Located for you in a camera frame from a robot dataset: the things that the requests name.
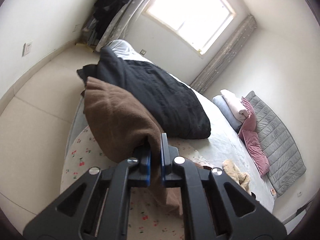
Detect brown fur-collared jacket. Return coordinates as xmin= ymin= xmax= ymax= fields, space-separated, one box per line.
xmin=84 ymin=77 xmax=183 ymax=214

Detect hanging black clothes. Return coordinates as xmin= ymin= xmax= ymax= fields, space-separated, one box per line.
xmin=93 ymin=0 xmax=130 ymax=39

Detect black quilted jacket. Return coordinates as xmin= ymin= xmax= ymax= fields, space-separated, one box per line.
xmin=76 ymin=40 xmax=211 ymax=139

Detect cherry print blanket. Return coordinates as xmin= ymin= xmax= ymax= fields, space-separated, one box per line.
xmin=60 ymin=125 xmax=218 ymax=240

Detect bed with grey sheet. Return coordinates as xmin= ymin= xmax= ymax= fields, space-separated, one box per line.
xmin=60 ymin=39 xmax=278 ymax=240

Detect folded light blue blanket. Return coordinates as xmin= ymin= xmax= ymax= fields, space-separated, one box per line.
xmin=212 ymin=95 xmax=242 ymax=133

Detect right grey curtain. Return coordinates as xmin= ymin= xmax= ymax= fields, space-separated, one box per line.
xmin=190 ymin=15 xmax=257 ymax=94

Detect grey curtain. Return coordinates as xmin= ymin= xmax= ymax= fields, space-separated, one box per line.
xmin=95 ymin=0 xmax=151 ymax=52
xmin=190 ymin=15 xmax=257 ymax=94

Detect folded cream blanket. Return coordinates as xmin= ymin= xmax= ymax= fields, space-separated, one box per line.
xmin=220 ymin=89 xmax=248 ymax=123

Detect pink velvet pillow back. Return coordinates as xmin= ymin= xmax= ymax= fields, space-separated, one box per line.
xmin=240 ymin=97 xmax=257 ymax=132

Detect pink velvet pillow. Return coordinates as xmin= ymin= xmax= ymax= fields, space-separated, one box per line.
xmin=240 ymin=97 xmax=257 ymax=132
xmin=240 ymin=130 xmax=270 ymax=177

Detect pink velvet pillow front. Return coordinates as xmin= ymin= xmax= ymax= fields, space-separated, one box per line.
xmin=240 ymin=130 xmax=270 ymax=177

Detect grey padded headboard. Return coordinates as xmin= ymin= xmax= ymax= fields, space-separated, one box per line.
xmin=246 ymin=91 xmax=306 ymax=197

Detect window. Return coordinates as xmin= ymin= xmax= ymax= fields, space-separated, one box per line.
xmin=145 ymin=0 xmax=236 ymax=55

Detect left grey curtain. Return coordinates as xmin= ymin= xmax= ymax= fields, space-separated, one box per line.
xmin=95 ymin=0 xmax=151 ymax=52

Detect white wall socket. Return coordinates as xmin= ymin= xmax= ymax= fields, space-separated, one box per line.
xmin=22 ymin=41 xmax=33 ymax=56

